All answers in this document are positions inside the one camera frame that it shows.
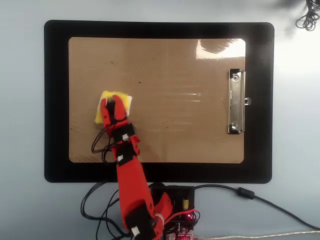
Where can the black rectangular mat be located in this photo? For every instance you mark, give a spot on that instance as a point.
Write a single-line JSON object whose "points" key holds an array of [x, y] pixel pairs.
{"points": [[55, 100]]}

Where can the brown clipboard board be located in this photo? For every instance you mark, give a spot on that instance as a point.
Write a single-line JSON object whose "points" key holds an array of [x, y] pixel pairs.
{"points": [[187, 112]]}

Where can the silver metal clipboard clip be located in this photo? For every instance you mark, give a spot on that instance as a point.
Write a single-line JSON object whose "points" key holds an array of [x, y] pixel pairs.
{"points": [[236, 100]]}

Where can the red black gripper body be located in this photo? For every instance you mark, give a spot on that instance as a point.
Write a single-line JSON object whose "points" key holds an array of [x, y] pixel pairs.
{"points": [[123, 133]]}

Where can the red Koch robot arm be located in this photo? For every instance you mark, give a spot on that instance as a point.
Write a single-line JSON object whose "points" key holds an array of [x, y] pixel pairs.
{"points": [[132, 185]]}

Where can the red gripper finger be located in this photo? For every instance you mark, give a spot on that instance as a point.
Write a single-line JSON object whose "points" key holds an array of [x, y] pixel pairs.
{"points": [[106, 112], [119, 110]]}

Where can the robot controller circuit board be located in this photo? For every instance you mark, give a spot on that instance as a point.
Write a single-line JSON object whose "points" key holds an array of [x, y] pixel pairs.
{"points": [[186, 225]]}

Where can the yellow sponge with black knob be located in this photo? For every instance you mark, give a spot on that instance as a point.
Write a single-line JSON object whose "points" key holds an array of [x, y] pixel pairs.
{"points": [[126, 100]]}

